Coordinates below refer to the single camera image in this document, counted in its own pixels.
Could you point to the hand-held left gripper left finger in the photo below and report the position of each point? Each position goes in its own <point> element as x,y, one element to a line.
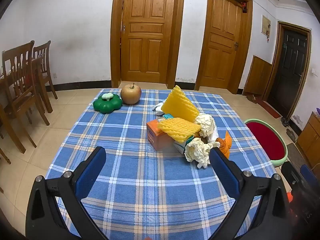
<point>91,172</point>

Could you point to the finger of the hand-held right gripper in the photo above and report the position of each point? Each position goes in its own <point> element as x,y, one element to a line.
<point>291,173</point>
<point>308,173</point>

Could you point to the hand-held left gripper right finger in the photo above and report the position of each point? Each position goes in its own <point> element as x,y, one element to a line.
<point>225,172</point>

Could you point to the white paper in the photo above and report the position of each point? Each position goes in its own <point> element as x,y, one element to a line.
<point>198,152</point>
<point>206,126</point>

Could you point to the red basin with green rim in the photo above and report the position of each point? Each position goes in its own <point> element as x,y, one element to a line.
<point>266,140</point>

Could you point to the grey floor mat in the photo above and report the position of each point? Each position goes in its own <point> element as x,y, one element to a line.
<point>298,155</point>

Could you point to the orange plastic wrapper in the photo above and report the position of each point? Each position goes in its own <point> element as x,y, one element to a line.
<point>226,146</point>

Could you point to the wooden cabinet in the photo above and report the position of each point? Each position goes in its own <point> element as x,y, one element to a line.
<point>310,140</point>

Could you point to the blue plaid tablecloth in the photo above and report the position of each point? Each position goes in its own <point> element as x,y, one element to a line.
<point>130,185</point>

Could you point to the small yellow foam net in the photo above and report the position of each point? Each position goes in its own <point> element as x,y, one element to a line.
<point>178,127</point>

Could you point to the red door mat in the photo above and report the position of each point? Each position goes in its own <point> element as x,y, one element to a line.
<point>270,108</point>

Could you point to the green pumpkin-shaped container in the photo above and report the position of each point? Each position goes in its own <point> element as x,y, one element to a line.
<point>106,104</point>

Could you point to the orange cardboard box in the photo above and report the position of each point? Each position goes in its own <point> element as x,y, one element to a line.
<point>156,136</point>

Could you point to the pair of brown shoes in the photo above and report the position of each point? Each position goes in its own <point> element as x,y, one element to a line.
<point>252,98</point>

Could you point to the large yellow foam net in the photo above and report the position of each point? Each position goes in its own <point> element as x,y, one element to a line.
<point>180,105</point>

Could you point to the brown apple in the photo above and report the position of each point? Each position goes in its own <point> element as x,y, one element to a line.
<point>130,93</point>

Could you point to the blue-tipped white sock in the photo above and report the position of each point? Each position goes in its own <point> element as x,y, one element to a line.
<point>157,107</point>

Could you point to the dark entrance door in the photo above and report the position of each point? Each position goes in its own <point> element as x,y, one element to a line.
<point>287,67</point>

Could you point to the wooden chair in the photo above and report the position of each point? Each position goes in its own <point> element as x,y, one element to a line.
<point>43,65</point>
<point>18,80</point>

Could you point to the wooden panel door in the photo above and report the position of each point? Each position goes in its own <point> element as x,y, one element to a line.
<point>146,30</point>
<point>222,37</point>

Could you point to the low wooden wall panel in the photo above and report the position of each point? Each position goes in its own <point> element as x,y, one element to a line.
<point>257,76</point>

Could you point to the framed wall box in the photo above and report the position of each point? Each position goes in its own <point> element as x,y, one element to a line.
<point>265,25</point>

